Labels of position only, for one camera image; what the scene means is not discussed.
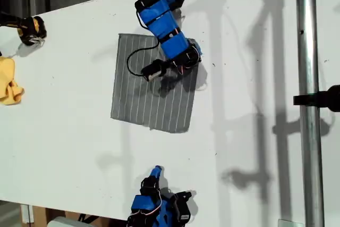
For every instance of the grey striped towel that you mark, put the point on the grey striped towel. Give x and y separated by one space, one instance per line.
132 99

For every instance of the brown cardboard box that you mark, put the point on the brown cardboard box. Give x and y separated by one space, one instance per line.
40 217

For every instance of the black clamp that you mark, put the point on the black clamp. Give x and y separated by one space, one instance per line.
329 98

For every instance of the black yellow power drill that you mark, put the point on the black yellow power drill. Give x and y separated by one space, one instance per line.
32 29

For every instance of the yellow cloth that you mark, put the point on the yellow cloth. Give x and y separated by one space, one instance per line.
8 83

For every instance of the black camera box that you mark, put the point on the black camera box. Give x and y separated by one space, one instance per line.
152 70
183 208

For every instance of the steel post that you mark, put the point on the steel post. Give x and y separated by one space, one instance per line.
308 51

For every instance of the white table bracket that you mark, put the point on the white table bracket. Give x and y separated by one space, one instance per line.
26 213

